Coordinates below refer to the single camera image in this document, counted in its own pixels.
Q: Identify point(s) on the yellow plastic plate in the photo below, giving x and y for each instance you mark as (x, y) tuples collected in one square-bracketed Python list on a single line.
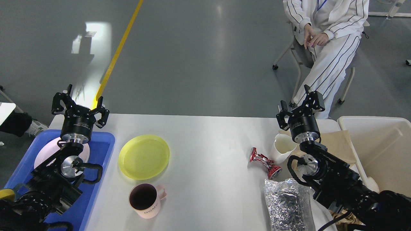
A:
[(144, 157)]

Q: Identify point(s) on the white paper cup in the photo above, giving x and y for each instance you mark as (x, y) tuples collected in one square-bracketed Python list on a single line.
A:
[(282, 147)]

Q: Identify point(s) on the white plastic bin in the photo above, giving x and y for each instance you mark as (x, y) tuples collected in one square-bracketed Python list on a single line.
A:
[(383, 150)]

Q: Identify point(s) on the standing person in dark clothes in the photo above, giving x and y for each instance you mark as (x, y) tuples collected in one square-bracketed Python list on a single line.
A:
[(21, 123)]

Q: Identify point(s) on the grey rolling chair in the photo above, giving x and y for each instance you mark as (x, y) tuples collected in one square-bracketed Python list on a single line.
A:
[(302, 57)]

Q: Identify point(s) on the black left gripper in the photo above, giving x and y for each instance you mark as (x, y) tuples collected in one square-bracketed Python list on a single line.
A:
[(78, 120)]

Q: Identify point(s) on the blue HOME mug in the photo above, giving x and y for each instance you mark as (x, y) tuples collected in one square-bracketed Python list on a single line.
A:
[(11, 194)]

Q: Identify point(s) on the seated person in white tracksuit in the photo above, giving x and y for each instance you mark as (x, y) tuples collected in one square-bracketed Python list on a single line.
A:
[(331, 31)]

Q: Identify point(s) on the pink plate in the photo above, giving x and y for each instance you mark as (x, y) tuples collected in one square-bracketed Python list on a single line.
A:
[(53, 146)]

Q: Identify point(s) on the crushed red soda can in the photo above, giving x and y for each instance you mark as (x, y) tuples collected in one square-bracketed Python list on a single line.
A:
[(272, 168)]

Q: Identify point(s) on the pink HOME mug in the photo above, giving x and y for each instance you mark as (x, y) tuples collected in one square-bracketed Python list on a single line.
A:
[(146, 198)]

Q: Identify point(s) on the crumpled silver foil bag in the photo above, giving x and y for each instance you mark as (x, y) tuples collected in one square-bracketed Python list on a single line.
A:
[(288, 205)]

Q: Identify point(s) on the brown paper bag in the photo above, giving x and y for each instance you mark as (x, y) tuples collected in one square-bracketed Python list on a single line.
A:
[(338, 144)]

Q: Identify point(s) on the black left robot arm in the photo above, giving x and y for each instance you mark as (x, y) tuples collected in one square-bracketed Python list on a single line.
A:
[(54, 186)]

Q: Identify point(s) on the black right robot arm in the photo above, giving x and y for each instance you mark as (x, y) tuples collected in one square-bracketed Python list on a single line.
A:
[(335, 185)]

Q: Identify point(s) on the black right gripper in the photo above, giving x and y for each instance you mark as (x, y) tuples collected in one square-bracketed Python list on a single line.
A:
[(303, 127)]

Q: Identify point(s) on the white side table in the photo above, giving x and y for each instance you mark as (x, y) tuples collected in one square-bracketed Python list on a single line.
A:
[(5, 110)]

